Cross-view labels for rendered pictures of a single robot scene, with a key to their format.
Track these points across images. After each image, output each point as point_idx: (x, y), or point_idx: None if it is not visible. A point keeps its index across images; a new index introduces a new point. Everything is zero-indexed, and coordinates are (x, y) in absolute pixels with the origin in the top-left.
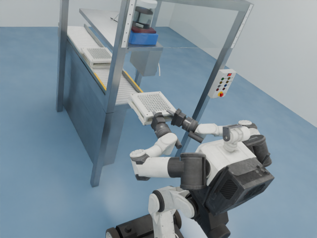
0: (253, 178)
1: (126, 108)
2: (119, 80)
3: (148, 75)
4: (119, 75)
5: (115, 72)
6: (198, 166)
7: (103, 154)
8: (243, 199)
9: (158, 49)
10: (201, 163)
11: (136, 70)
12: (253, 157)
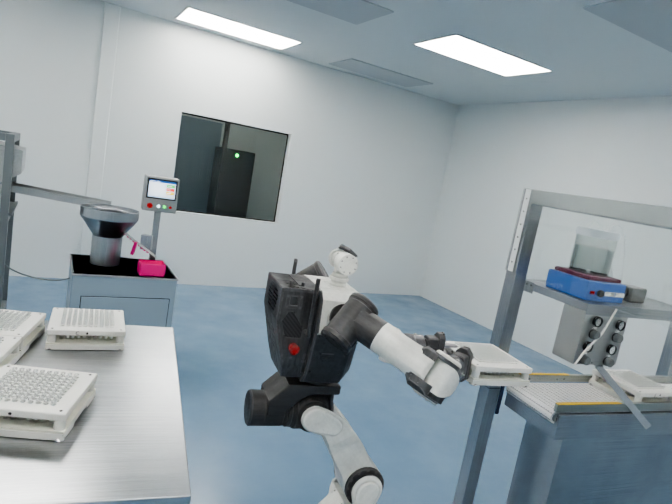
0: (284, 279)
1: (531, 421)
2: (501, 327)
3: (561, 357)
4: (502, 317)
5: (499, 309)
6: (304, 269)
7: (464, 477)
8: (267, 305)
9: (579, 305)
10: (309, 270)
11: (616, 392)
12: (319, 289)
